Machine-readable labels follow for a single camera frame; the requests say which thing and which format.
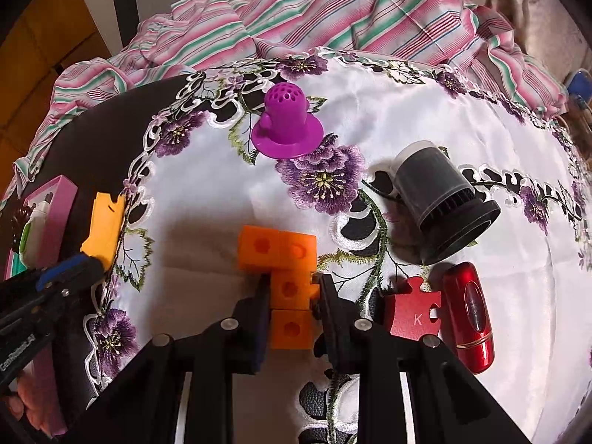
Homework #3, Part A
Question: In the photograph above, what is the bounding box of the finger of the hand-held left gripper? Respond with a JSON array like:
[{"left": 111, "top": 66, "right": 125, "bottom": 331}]
[
  {"left": 28, "top": 280, "right": 100, "bottom": 320},
  {"left": 0, "top": 253, "right": 108, "bottom": 293}
]

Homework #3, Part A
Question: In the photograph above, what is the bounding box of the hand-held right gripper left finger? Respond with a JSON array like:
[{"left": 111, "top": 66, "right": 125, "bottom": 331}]
[{"left": 65, "top": 274, "right": 273, "bottom": 444}]

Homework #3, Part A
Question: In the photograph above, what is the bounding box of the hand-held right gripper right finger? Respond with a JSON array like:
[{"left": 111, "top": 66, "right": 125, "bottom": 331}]
[{"left": 311, "top": 274, "right": 532, "bottom": 444}]

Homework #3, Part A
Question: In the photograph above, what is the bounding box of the orange cube block toy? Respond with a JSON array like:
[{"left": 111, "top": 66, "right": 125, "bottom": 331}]
[{"left": 237, "top": 225, "right": 322, "bottom": 350}]

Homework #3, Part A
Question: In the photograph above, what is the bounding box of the white green square box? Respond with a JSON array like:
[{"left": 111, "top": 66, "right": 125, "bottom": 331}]
[{"left": 16, "top": 199, "right": 51, "bottom": 255}]

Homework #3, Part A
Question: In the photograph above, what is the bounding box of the yellow plastic toy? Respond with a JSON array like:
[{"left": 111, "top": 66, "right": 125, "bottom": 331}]
[{"left": 80, "top": 193, "right": 127, "bottom": 273}]

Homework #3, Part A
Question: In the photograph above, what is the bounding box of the pink-rimmed white tray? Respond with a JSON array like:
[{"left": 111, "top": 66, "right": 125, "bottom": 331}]
[{"left": 0, "top": 175, "right": 78, "bottom": 271}]

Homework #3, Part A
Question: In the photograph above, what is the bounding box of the brown shell-shaped toy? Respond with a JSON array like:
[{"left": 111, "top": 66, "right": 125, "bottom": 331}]
[{"left": 9, "top": 208, "right": 35, "bottom": 241}]

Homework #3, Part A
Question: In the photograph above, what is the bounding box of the red puzzle piece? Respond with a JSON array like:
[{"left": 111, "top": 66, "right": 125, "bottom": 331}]
[{"left": 383, "top": 276, "right": 444, "bottom": 338}]

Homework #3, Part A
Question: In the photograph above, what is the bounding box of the red glossy oval case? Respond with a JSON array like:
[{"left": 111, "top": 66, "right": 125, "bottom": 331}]
[{"left": 443, "top": 261, "right": 493, "bottom": 374}]

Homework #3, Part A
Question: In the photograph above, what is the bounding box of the black cylindrical fan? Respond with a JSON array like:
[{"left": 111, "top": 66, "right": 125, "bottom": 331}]
[{"left": 393, "top": 140, "right": 501, "bottom": 264}]

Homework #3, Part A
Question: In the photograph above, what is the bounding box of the purple perforated hat toy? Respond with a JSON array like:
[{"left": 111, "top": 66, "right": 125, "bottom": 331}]
[{"left": 250, "top": 82, "right": 324, "bottom": 158}]

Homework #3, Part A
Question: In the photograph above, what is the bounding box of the person's left hand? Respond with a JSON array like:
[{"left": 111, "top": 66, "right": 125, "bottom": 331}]
[{"left": 0, "top": 374, "right": 51, "bottom": 435}]

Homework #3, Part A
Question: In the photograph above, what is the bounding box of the white embroidered floral tablecloth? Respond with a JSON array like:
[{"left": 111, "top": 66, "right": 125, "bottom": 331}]
[{"left": 83, "top": 48, "right": 592, "bottom": 444}]

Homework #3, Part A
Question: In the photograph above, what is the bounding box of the orange wooden wardrobe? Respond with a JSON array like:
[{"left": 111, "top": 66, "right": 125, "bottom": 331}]
[{"left": 0, "top": 0, "right": 116, "bottom": 172}]

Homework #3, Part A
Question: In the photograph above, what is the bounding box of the pink green striped cloth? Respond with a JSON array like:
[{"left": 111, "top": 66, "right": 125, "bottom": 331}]
[{"left": 0, "top": 0, "right": 569, "bottom": 204}]

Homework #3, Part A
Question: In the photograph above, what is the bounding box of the small blue object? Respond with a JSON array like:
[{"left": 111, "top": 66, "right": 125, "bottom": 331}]
[{"left": 566, "top": 69, "right": 592, "bottom": 116}]

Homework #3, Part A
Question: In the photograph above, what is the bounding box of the beige curtain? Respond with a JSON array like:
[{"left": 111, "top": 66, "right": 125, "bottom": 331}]
[{"left": 453, "top": 0, "right": 588, "bottom": 84}]

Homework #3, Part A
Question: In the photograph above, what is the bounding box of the black padded post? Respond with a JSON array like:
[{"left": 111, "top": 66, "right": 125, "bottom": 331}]
[{"left": 108, "top": 0, "right": 149, "bottom": 58}]

